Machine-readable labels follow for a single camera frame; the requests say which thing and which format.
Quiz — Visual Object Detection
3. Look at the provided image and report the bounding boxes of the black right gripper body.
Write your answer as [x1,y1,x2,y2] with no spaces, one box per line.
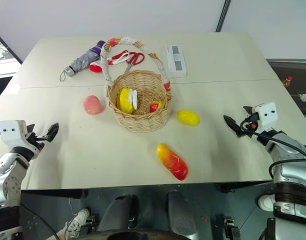
[238,113,260,138]

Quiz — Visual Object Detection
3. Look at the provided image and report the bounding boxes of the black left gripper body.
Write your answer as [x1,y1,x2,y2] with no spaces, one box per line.
[24,131,46,152]

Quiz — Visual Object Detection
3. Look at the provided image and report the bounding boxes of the yellow and white plastic toy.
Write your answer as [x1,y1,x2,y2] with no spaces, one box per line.
[116,87,139,114]

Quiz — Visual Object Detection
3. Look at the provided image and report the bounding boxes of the red yellow apple toy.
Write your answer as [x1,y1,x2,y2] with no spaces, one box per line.
[149,100,165,114]

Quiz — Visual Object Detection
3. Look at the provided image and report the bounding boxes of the yellow bottle with red cap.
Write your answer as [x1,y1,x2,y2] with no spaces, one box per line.
[280,76,294,91]

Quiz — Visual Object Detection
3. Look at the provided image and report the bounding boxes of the yellow lemon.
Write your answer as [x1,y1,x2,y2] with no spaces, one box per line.
[176,109,201,126]

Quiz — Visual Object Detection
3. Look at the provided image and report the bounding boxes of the pink peach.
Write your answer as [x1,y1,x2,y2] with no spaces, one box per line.
[83,94,105,116]

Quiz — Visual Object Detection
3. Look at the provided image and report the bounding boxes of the red and yellow mango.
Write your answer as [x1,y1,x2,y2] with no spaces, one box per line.
[155,142,190,182]

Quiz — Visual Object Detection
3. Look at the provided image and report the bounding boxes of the white sneaker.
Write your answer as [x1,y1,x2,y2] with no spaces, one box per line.
[257,193,277,212]
[64,207,91,239]

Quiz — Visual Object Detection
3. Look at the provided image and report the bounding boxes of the grey and purple folded umbrella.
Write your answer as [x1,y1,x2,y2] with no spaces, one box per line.
[59,40,107,82]

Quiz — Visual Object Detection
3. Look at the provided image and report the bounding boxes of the white power strip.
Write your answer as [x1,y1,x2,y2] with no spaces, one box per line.
[165,44,189,78]

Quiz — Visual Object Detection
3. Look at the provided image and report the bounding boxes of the dark diagonal pole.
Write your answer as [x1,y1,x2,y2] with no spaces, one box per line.
[215,0,232,33]

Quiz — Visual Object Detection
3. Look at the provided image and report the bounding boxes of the dark rounded robot body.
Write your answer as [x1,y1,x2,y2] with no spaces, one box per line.
[84,229,194,240]

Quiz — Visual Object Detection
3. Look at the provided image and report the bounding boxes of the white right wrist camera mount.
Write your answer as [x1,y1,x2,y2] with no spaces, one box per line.
[251,101,278,131]

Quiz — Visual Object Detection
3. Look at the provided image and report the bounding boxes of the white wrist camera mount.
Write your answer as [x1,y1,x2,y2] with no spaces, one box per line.
[0,119,42,160]
[251,101,278,131]

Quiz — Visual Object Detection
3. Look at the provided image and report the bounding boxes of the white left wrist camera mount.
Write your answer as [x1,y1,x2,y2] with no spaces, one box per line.
[0,119,42,160]

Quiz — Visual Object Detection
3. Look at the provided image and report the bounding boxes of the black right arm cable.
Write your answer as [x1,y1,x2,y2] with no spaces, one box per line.
[240,119,306,181]

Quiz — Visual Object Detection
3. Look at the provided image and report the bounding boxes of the dark window frame bar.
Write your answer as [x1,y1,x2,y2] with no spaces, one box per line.
[0,28,23,65]

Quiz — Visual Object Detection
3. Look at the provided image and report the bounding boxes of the wicker basket with handle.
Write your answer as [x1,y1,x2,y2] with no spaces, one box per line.
[100,36,174,134]

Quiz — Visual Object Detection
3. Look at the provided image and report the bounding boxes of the red handled scissors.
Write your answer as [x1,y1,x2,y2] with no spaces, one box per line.
[109,49,146,74]

